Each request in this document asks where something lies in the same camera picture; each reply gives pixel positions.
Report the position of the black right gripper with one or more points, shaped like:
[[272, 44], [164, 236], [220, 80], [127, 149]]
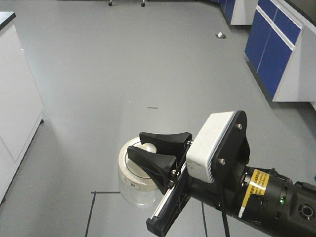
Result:
[[159, 166]]

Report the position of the white cabinet at left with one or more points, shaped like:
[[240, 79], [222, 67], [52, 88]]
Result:
[[21, 106]]

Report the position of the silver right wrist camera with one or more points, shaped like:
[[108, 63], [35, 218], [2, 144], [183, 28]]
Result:
[[219, 144]]

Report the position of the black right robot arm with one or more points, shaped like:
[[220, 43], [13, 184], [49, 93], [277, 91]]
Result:
[[262, 199]]

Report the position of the blue lab base cabinet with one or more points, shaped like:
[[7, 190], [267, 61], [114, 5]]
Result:
[[281, 46]]

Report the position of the small white floor object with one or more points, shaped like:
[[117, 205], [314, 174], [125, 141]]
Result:
[[220, 35]]

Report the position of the glass jar with cream lid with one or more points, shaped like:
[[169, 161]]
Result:
[[135, 185]]

